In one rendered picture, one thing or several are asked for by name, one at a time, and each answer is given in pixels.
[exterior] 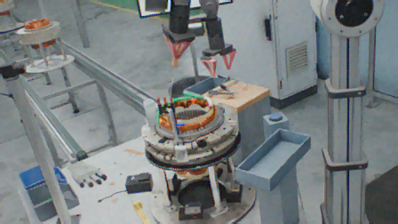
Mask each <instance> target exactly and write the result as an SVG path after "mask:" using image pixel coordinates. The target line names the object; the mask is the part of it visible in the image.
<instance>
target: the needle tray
mask: <svg viewBox="0 0 398 224"><path fill-rule="evenodd" d="M311 147H312V144H311V135H307V134H304V133H302V132H293V131H286V130H284V129H280V128H279V129H278V130H277V131H276V132H275V133H273V134H272V135H271V136H270V138H268V139H267V140H265V142H264V143H262V145H260V146H259V148H257V149H256V150H255V151H254V152H253V153H252V154H251V155H250V156H248V157H247V158H246V159H245V160H244V161H243V162H242V163H240V165H238V166H237V168H235V173H236V178H237V182H241V183H243V184H245V185H250V186H252V187H254V188H257V191H258V198H259V215H260V221H261V224H298V223H299V200H298V187H297V163H298V162H299V160H300V159H301V158H302V157H303V156H304V155H305V154H306V152H307V151H308V150H309V149H310V148H311Z"/></svg>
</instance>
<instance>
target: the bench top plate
mask: <svg viewBox="0 0 398 224"><path fill-rule="evenodd" d="M126 148H128V149H131V150H137V151H139V152H142V153H144V154H143V155H142V156H138V155H135V154H133V153H127V152H125V151H123V150H125V149H126ZM84 163H86V164H92V165H93V166H95V167H96V168H97V169H98V170H100V171H101V172H103V173H104V174H106V175H107V179H106V180H103V179H102V178H101V177H100V176H99V175H98V177H99V178H100V179H101V181H102V183H101V184H97V183H96V182H95V181H94V180H93V179H92V182H93V187H89V185H88V184H87V182H84V187H83V188H82V187H80V184H79V183H78V182H77V181H75V180H74V178H73V177H72V172H71V171H70V170H68V169H67V168H68V167H69V166H68V167H65V168H64V169H62V172H63V173H64V175H65V176H66V177H67V182H68V183H69V184H71V186H72V188H73V189H74V190H75V192H76V194H77V196H79V198H78V199H79V205H78V206H76V207H75V208H71V209H69V210H68V211H69V215H70V216H71V215H75V214H78V213H81V214H82V218H81V220H80V223H79V224H143V222H142V221H141V220H140V218H139V216H138V214H137V213H136V212H135V211H134V209H133V204H132V203H133V202H136V203H137V204H138V202H137V201H138V200H139V199H140V201H141V202H142V205H143V209H142V210H143V212H144V213H145V214H146V216H147V218H148V219H149V220H150V222H151V223H152V224H160V223H159V222H158V221H156V220H155V218H154V217H153V215H152V214H151V212H150V208H149V199H150V195H151V194H152V192H153V189H155V187H156V186H157V185H158V183H159V182H160V178H159V175H158V171H157V167H155V166H154V165H152V164H150V165H149V162H148V161H147V159H146V158H145V143H144V139H143V138H142V136H140V137H138V138H135V139H134V140H130V141H128V142H126V143H123V144H122V145H118V146H116V147H115V148H111V149H109V150H106V151H104V152H103V153H99V154H97V155H94V156H92V157H89V158H86V159H85V160H84ZM141 172H151V173H152V177H153V182H154V183H153V189H152V192H147V193H146V192H141V193H135V194H130V195H128V194H127V192H121V190H122V191H124V190H126V189H125V180H126V178H127V176H128V175H138V174H140V173H141ZM111 182H114V183H115V185H114V186H113V187H112V186H111V185H108V184H110V183H111ZM297 187H298V224H306V216H305V214H304V207H303V204H302V201H301V195H300V192H299V183H298V180H297ZM17 190H18V192H19V193H20V198H21V202H22V203H23V205H24V208H25V210H26V212H27V216H28V217H29V221H30V222H31V224H55V223H56V220H57V218H58V217H59V216H58V215H55V216H54V217H53V218H50V219H48V220H45V221H44V222H41V221H40V220H39V219H38V216H37V215H36V211H35V210H34V209H33V208H32V206H31V203H30V202H29V201H28V196H27V193H26V192H27V190H26V189H24V186H23V185H22V186H18V187H17ZM117 190H118V191H117ZM114 191H115V192H119V193H117V194H115V195H113V194H114V193H115V192H114ZM113 192H114V193H113ZM111 195H113V196H111ZM106 196H110V197H109V198H106V199H103V198H104V197H106ZM116 198H118V201H117V202H116V203H115V204H114V203H113V202H112V199H116ZM99 199H103V200H102V201H101V202H100V203H99V202H98V201H99ZM132 200H133V201H132ZM143 202H144V203H143ZM146 202H147V203H146ZM122 205H124V206H122ZM232 224H261V221H260V215H259V198H258V191H257V188H256V197H255V199H254V203H253V205H252V207H251V208H250V209H249V210H248V211H247V212H246V213H245V214H244V215H243V216H242V217H241V218H240V219H238V220H237V221H234V222H232Z"/></svg>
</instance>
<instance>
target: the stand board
mask: <svg viewBox="0 0 398 224"><path fill-rule="evenodd" d="M244 85H246V83H243V82H240V81H239V82H238V83H237V84H233V85H232V86H229V87H227V88H228V89H229V90H230V91H231V92H235V93H239V94H235V93H234V96H233V97H232V98H230V99H228V100H227V95H226V94H218V96H217V95H213V96H210V100H212V101H214V102H218V103H219V104H220V106H221V105H222V104H225V105H227V106H229V107H230V108H232V109H233V110H234V111H235V113H240V112H241V111H243V110H245V109H246V108H248V107H249V106H252V105H253V104H255V103H257V102H258V101H259V100H262V99H264V98H265V97H266V96H269V95H270V89H269V88H264V87H261V86H256V85H253V84H248V87H249V88H247V89H246V90H245V91H243V86H244Z"/></svg>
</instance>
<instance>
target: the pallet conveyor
mask: <svg viewBox="0 0 398 224"><path fill-rule="evenodd" d="M12 12H13V16H14V20H15V22H16V23H23V22H22V19H24V20H28V19H27V18H24V17H23V16H21V15H20V14H19V13H16V12H14V11H12ZM14 13H16V14H17V15H18V16H20V17H21V19H20V18H19V17H17V16H15V15H14ZM6 16H7V17H8V18H9V19H11V20H10V21H8V20H7V17H6ZM3 17H4V20H5V23H2V22H1V21H0V26H4V25H8V24H10V23H13V22H12V17H11V15H10V14H6V15H5V16H3ZM28 21H30V22H31V20H28ZM9 33H10V35H8V37H9V38H8V37H7V36H6V35H5V33H3V34H1V35H3V36H4V40H0V48H1V47H5V46H8V45H14V49H15V51H16V52H18V51H19V50H18V49H17V45H16V43H15V41H17V40H21V39H19V36H17V33H13V32H9ZM7 43H9V44H7ZM3 44H4V45H3ZM62 44H64V45H65V46H66V47H69V49H72V50H73V51H74V52H76V53H78V54H80V55H81V56H82V57H84V58H86V59H87V60H89V61H90V62H92V63H93V64H96V66H98V67H100V68H103V70H105V71H107V72H108V73H109V74H110V75H112V76H114V77H115V78H118V79H119V80H120V81H122V82H123V83H125V84H127V85H128V86H130V87H131V88H133V89H134V90H135V91H138V92H139V93H141V94H142V95H144V96H146V97H147V98H148V99H151V100H154V101H155V103H157V99H156V98H155V97H154V96H152V95H150V94H149V93H147V92H145V91H143V90H142V89H140V88H139V87H138V86H135V84H132V83H130V82H129V81H127V80H126V79H125V78H122V77H121V76H119V75H118V74H116V73H115V72H113V71H111V70H110V69H108V68H106V67H103V65H101V64H99V63H98V62H97V61H95V60H94V59H91V58H90V57H88V56H86V54H83V53H82V52H79V51H78V50H77V49H75V48H74V47H72V46H71V45H69V44H67V43H66V42H63V41H62ZM22 46H23V48H24V53H25V54H24V55H23V57H19V58H18V59H15V60H9V58H8V57H7V55H5V54H4V52H3V50H1V49H0V66H1V65H2V64H3V63H4V62H11V61H16V62H18V63H24V62H28V63H29V64H30V60H29V58H28V53H27V52H26V47H25V45H24V44H22ZM49 47H50V48H51V49H52V50H53V51H52V52H51V53H52V54H57V56H59V55H62V50H61V49H60V45H59V44H58V43H57V42H56V43H55V44H53V45H49ZM64 51H65V53H66V55H71V56H73V57H74V61H73V62H71V64H73V65H74V66H75V67H77V68H79V69H80V70H81V71H83V72H84V73H85V74H86V75H87V76H89V77H90V78H92V79H91V80H89V81H85V82H83V83H80V84H76V85H74V86H71V83H70V81H69V76H68V73H67V69H66V67H63V68H61V74H62V75H63V77H64V82H65V84H66V87H67V88H65V89H61V90H59V91H55V92H52V93H47V94H45V95H44V96H39V95H38V94H37V92H36V91H35V89H33V87H32V86H31V85H30V84H29V83H28V81H33V80H35V79H38V78H41V77H43V76H44V77H45V79H46V81H47V85H49V86H52V83H51V80H50V77H49V74H48V72H45V73H42V75H40V76H33V77H31V78H29V79H26V78H25V77H24V76H23V75H22V74H20V75H19V76H20V79H21V82H22V84H23V88H24V90H25V92H26V95H27V97H28V102H29V104H30V107H31V108H32V109H33V111H34V113H33V116H37V120H38V122H39V123H40V127H41V129H42V131H43V135H44V139H45V141H46V143H47V147H48V149H49V150H50V155H51V156H52V161H53V162H54V164H55V167H59V168H60V169H61V170H62V165H63V164H66V163H68V162H70V164H74V163H76V162H79V161H82V160H85V159H86V158H89V157H88V155H89V154H90V153H93V152H96V151H97V150H101V149H102V148H106V147H108V146H110V145H113V148H115V147H116V146H118V145H119V142H118V138H117V135H116V132H115V126H114V123H113V118H112V116H111V113H110V108H109V105H108V104H107V97H106V92H105V89H104V88H106V89H107V90H108V91H110V92H111V93H113V94H114V95H115V96H116V97H117V98H118V99H120V100H122V101H123V102H124V103H126V104H127V105H128V106H130V107H131V108H133V109H134V110H136V111H137V112H138V113H140V114H141V115H142V116H144V117H145V118H147V116H146V113H145V107H144V104H143V101H145V100H144V99H142V98H141V97H140V96H138V95H137V94H136V93H133V92H132V91H130V90H129V89H128V88H125V86H122V85H121V84H119V83H118V82H117V81H115V80H114V79H113V78H110V76H107V75H106V74H103V72H101V71H99V70H98V69H97V68H95V67H94V66H92V65H91V64H89V63H88V62H86V61H84V60H83V59H81V58H80V57H78V56H76V54H73V53H72V52H70V51H69V50H67V49H66V48H65V47H64ZM36 52H37V54H38V55H36V56H34V57H32V58H33V60H38V59H39V60H43V54H42V53H41V51H40V49H39V48H38V49H37V50H36ZM23 59H24V60H23ZM29 64H28V65H29ZM2 78H3V77H2ZM3 80H4V79H3ZM91 84H96V87H97V90H98V95H99V98H100V103H101V106H102V108H103V113H104V116H105V118H106V123H107V128H108V131H109V133H110V138H108V142H106V143H102V144H100V145H98V146H96V147H94V148H90V149H88V150H84V149H83V148H82V147H81V145H79V142H77V141H76V139H75V138H74V137H73V136H72V135H71V133H70V132H69V131H68V130H67V128H66V127H65V126H64V125H63V123H62V122H61V121H60V120H59V119H58V118H57V116H55V115H54V113H53V112H52V110H53V109H55V108H59V107H61V106H65V105H67V104H69V103H71V105H72V107H73V109H74V113H78V112H79V110H78V106H77V105H76V99H75V96H74V92H73V91H74V90H76V89H81V88H83V87H85V86H88V85H91ZM4 85H5V86H6V89H7V91H8V93H9V95H10V96H12V97H13V95H12V91H11V89H10V86H9V84H8V82H7V81H5V80H4ZM67 92H68V94H69V98H68V100H66V101H64V102H61V103H59V104H57V105H54V106H50V107H48V106H47V104H46V103H44V101H45V100H47V99H51V98H53V97H55V96H60V95H61V94H63V93H67ZM157 104H158V103H157ZM52 139H54V142H56V143H57V145H58V147H59V148H60V150H61V151H62V153H63V154H64V156H65V157H66V158H65V159H63V158H61V157H58V155H57V150H56V148H55V147H54V143H53V141H52Z"/></svg>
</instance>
